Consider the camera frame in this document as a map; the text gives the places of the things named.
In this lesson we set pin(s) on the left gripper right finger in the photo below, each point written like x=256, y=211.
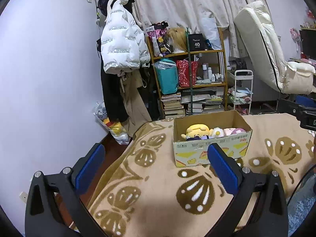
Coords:
x=269, y=216

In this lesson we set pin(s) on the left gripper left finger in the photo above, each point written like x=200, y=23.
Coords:
x=43, y=217

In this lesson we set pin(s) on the pink plush toy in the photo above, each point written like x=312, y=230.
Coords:
x=238, y=131

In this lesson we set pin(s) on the pink roll plush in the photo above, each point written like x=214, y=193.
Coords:
x=228, y=131

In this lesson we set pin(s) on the white fluffy plush toy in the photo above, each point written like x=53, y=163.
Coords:
x=217, y=132

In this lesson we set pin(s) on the cardboard box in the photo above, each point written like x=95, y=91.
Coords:
x=212, y=140

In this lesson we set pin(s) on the yellow plush doll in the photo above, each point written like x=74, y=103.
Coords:
x=197, y=132

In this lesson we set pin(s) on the person's right hand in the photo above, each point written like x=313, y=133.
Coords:
x=314, y=148

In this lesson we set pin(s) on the white rolling cart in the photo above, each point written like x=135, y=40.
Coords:
x=240, y=94

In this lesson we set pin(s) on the cream folded mattress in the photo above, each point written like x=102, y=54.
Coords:
x=264, y=49

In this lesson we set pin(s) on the beige brown patterned blanket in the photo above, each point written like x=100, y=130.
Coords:
x=150, y=190

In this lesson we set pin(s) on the plastic bag with toys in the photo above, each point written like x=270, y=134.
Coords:
x=115, y=128

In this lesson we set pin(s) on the black coat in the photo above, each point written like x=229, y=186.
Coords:
x=112, y=97

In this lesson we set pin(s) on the black box marked 40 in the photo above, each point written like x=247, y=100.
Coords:
x=196, y=42

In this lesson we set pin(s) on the red patterned bag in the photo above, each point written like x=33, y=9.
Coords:
x=184, y=72

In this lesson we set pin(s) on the stack of books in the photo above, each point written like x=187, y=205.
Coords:
x=172, y=107

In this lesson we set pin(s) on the wooden shelf unit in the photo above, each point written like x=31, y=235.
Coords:
x=222, y=67

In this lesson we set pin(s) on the teal bag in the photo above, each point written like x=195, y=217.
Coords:
x=167, y=75

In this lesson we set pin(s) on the green pole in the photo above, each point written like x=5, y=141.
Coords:
x=190, y=70

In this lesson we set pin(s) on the blonde wig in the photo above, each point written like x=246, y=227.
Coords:
x=177, y=37

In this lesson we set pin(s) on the beige trench coat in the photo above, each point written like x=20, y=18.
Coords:
x=133, y=103

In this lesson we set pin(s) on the floral curtain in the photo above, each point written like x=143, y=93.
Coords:
x=189, y=13

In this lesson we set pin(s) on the white puffer jacket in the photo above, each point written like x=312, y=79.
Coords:
x=123, y=45

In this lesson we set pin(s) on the wall socket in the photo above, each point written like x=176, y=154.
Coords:
x=23, y=196

